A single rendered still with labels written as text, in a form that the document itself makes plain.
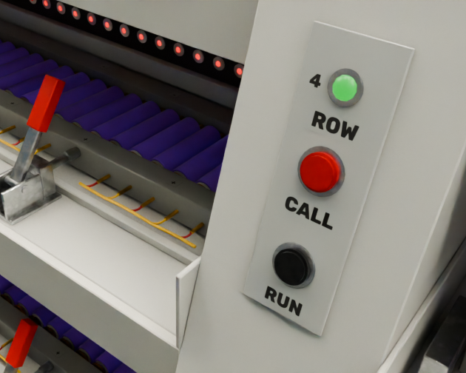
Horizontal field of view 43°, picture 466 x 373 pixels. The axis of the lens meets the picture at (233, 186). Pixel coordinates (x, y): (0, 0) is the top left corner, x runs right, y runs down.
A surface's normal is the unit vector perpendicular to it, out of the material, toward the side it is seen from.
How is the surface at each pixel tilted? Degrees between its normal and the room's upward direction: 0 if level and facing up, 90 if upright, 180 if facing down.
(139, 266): 16
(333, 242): 90
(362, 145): 90
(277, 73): 90
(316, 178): 90
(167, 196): 106
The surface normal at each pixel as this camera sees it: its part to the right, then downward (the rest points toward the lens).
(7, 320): 0.05, -0.82
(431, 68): -0.56, 0.19
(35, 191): 0.81, 0.37
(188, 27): -0.59, 0.44
